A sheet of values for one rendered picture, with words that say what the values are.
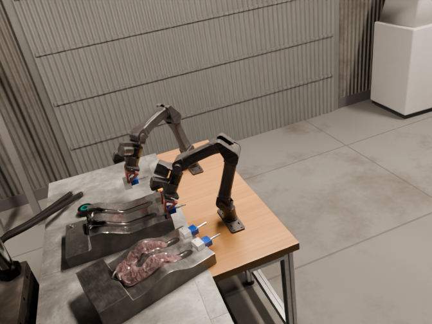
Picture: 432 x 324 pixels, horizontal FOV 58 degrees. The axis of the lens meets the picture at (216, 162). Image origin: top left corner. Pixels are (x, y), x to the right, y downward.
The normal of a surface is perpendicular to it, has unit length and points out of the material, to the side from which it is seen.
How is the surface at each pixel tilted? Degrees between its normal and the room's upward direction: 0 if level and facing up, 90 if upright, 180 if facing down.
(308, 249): 0
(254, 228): 0
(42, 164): 90
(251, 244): 0
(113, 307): 90
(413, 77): 90
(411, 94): 90
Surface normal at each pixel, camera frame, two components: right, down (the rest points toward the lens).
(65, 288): -0.15, -0.86
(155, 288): 0.59, 0.33
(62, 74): 0.35, 0.42
